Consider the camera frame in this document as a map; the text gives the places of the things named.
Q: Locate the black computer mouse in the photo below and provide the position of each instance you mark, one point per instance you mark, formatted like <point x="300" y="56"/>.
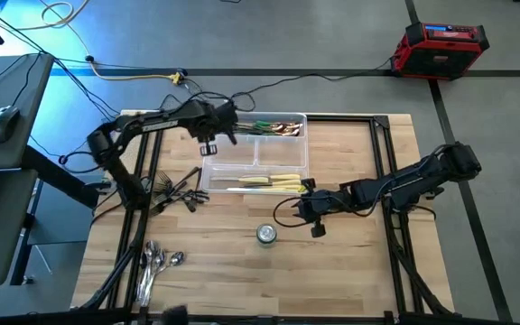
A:
<point x="2" y="122"/>

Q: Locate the silver spoon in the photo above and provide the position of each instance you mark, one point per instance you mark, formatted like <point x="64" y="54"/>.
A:
<point x="151" y="246"/>
<point x="145" y="262"/>
<point x="157" y="258"/>
<point x="177" y="258"/>

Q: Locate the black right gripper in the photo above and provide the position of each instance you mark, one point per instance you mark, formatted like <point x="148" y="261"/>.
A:
<point x="321" y="207"/>

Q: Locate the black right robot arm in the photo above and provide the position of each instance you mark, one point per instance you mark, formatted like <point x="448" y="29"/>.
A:
<point x="404" y="182"/>

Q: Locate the black aluminium table frame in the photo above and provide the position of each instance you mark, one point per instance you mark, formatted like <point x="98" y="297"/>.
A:
<point x="381" y="121"/>

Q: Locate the clear plastic organizer tray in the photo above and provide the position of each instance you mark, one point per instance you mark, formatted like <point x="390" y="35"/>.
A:
<point x="278" y="155"/>

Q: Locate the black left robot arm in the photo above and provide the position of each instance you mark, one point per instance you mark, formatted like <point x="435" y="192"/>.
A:
<point x="151" y="122"/>

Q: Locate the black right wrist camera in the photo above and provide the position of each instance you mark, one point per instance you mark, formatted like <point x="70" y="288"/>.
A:
<point x="309" y="182"/>

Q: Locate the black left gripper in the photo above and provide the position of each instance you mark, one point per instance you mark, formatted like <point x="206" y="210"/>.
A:
<point x="215" y="119"/>

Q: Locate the green Sprite can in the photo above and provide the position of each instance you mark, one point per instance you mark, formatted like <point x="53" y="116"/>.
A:
<point x="266" y="235"/>

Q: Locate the red black jobsite radio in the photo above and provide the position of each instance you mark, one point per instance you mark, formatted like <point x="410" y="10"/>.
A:
<point x="440" y="54"/>

